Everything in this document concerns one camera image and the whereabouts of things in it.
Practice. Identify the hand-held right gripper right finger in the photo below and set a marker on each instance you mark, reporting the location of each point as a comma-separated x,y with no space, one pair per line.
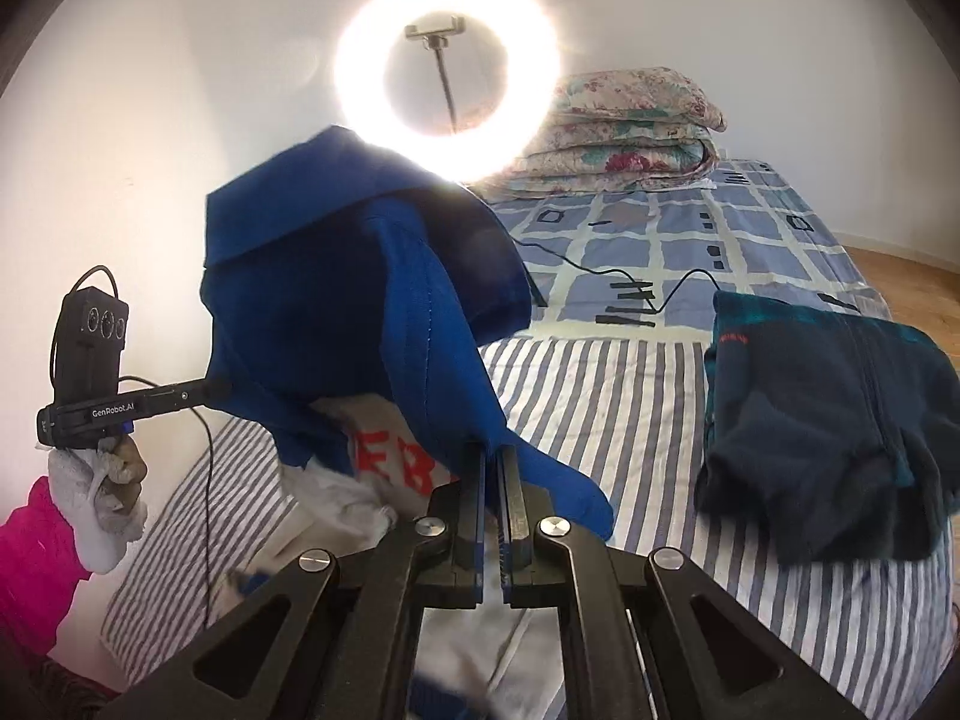
514,510

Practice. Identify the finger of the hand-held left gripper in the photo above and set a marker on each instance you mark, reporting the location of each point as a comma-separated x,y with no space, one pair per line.
195,392

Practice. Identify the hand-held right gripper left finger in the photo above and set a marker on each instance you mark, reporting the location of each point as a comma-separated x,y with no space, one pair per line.
471,510

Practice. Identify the beige and blue work jacket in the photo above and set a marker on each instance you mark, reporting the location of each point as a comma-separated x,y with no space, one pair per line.
315,277

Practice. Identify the person's left hand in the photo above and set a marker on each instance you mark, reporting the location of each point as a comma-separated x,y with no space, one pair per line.
97,517

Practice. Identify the blue striped quilted mat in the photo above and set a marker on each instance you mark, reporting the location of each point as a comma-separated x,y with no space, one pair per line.
637,427

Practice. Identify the black tripod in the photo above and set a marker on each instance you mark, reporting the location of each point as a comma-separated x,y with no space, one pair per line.
536,292

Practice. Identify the dark fleece garment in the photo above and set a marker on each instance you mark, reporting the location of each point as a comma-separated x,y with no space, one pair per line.
810,420

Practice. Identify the blue checked bed sheet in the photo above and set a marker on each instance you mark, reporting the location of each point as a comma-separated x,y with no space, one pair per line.
750,240

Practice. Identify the folded floral quilt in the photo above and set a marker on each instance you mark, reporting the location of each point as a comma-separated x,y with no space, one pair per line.
622,142

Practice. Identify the phone holder clamp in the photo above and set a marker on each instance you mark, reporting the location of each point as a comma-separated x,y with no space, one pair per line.
435,30

